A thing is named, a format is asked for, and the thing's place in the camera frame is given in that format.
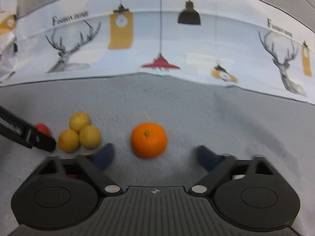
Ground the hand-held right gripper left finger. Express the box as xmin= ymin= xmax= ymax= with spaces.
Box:
xmin=37 ymin=143 xmax=123 ymax=197

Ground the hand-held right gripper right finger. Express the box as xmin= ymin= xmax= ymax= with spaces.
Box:
xmin=188 ymin=145 xmax=276 ymax=197

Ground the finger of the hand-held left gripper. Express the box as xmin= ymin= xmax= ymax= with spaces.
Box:
xmin=0 ymin=105 xmax=57 ymax=153

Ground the yellow lemon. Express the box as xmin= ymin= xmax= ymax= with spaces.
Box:
xmin=69 ymin=112 xmax=91 ymax=133
xmin=79 ymin=125 xmax=102 ymax=149

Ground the red cherry tomato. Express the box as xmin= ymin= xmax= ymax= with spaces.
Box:
xmin=34 ymin=124 xmax=52 ymax=136

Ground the yellow lemon top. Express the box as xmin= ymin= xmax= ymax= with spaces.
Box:
xmin=69 ymin=112 xmax=91 ymax=133

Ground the small orange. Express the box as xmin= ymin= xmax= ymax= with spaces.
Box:
xmin=130 ymin=122 xmax=168 ymax=159

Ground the deer print white cloth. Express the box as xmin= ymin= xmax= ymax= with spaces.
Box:
xmin=0 ymin=0 xmax=315 ymax=103

